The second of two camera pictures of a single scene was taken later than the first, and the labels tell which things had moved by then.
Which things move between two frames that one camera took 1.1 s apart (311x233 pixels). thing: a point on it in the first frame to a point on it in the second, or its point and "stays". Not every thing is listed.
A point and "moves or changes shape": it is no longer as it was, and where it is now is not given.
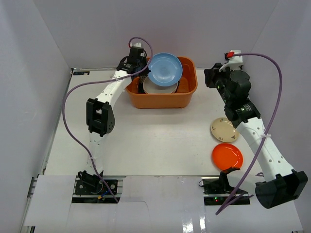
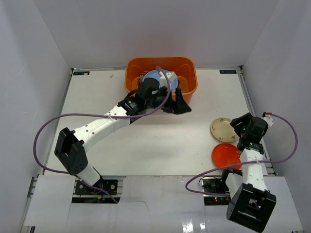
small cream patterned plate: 223,130 stays
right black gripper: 212,74 to 246,120
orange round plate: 226,155 stays
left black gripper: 142,70 to 170,104
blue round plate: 166,69 moves or changes shape
